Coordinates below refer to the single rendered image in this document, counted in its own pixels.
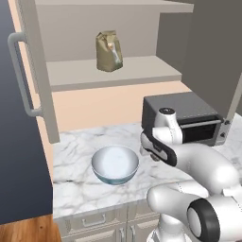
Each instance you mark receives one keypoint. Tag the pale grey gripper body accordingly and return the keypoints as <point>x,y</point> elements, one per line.
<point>145,151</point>

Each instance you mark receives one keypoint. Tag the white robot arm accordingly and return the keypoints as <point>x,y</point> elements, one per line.
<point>201,164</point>

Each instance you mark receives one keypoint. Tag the white and blue bowl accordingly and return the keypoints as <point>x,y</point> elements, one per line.
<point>115,162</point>

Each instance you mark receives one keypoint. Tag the dark blue-grey fridge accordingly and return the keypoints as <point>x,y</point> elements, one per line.
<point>22,141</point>

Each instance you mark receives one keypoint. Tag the dark grey toaster oven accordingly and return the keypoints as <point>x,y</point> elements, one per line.
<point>186,108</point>

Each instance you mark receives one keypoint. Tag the narrow grey drawer front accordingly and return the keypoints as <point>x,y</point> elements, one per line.
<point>141,211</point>

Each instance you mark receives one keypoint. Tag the grey base cupboard door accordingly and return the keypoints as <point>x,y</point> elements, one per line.
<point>94,237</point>
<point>143,230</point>

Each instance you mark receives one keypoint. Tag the wide grey drawer front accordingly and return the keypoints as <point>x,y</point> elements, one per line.
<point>94,220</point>

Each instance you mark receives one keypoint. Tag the brown paper bag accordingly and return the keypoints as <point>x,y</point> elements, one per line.
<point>109,52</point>

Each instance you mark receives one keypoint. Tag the open grey wall cupboard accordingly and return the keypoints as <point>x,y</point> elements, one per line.
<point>110,38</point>

